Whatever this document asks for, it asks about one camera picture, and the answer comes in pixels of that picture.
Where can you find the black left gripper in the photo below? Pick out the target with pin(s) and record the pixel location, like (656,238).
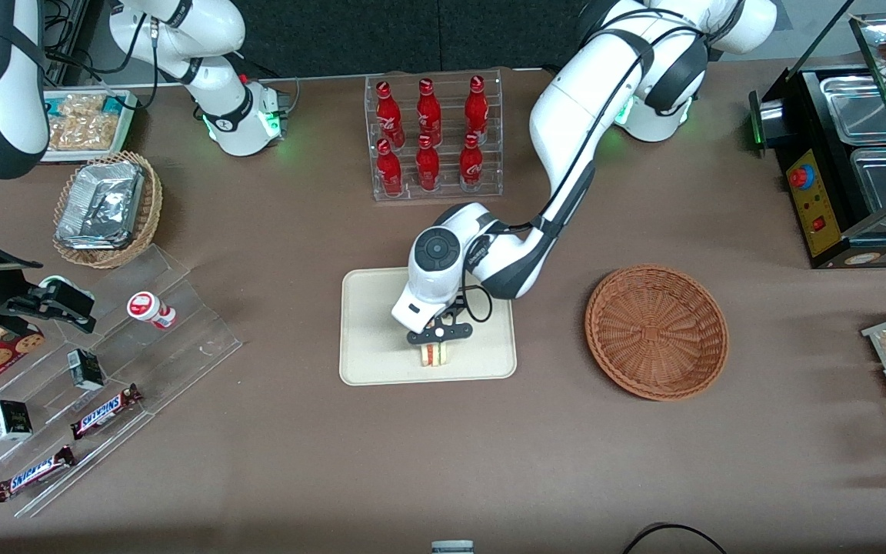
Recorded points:
(459,303)

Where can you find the sandwich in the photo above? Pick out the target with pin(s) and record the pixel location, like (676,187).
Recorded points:
(435,355)

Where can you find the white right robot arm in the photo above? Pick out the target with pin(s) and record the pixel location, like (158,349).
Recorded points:
(212,108)

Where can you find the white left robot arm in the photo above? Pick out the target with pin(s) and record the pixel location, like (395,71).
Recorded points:
(566,115)

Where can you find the beige plastic tray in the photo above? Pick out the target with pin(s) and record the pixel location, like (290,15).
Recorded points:
(381,331)

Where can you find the light wicker basket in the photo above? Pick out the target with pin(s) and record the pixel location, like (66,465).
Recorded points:
(147,223)

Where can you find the white snack tray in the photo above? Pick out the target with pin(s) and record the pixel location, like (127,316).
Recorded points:
(54,157)

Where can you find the brown wicker basket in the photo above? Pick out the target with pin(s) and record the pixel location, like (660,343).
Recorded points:
(654,331)

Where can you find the small black carton box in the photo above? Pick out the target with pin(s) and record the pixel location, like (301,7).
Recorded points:
(86,369)
(11,420)

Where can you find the red capped yoghurt bottle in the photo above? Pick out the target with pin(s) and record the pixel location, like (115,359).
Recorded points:
(149,308)

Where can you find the Snickers chocolate bar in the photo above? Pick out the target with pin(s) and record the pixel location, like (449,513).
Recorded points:
(104,412)
(35,473)

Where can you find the silver foil package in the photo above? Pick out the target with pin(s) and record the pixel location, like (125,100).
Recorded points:
(101,204)

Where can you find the clear acrylic tiered shelf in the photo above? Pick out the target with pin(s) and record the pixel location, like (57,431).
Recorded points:
(197,346)

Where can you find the clear acrylic bottle rack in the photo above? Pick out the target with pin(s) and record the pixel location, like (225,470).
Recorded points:
(447,194)

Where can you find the red cola bottle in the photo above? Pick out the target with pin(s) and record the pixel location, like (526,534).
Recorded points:
(477,108)
(428,111)
(428,166)
(471,165)
(388,115)
(389,171)

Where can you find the small grey device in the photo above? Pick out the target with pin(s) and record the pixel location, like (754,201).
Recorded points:
(452,548)

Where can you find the black food warmer machine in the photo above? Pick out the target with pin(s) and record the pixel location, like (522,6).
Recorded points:
(812,208)

